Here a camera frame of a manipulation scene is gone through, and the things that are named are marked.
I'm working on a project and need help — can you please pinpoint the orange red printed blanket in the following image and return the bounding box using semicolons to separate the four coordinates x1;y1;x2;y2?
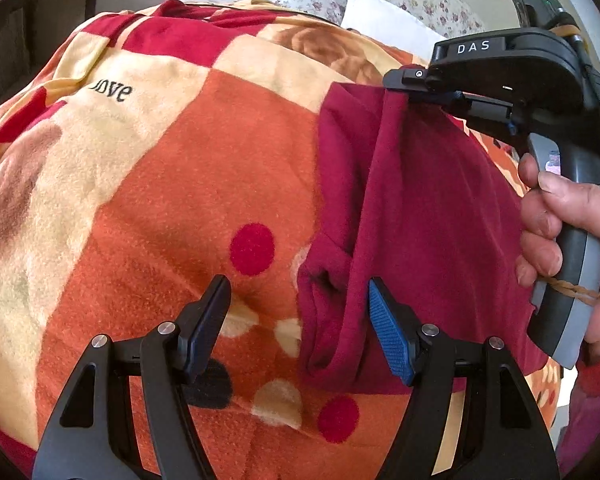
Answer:
0;0;566;480

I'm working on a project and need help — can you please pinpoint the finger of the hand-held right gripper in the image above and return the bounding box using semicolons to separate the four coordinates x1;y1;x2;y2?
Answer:
410;90;519;137
382;66;432;94

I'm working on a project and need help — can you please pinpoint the white pillow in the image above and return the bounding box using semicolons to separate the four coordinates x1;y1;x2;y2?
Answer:
340;0;443;58

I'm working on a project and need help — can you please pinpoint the person's right hand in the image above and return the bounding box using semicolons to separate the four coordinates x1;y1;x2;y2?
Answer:
516;152;600;361

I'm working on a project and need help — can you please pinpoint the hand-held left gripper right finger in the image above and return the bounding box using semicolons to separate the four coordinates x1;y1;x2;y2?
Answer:
369;276;561;480

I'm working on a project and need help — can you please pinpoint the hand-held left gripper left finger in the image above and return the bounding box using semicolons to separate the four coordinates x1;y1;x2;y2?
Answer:
32;275;232;480

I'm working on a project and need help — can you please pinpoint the dark wooden chair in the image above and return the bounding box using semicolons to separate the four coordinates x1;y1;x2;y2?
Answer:
0;0;101;121

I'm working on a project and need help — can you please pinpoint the maroon garment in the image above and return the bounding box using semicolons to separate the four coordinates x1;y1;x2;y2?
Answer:
297;80;551;391

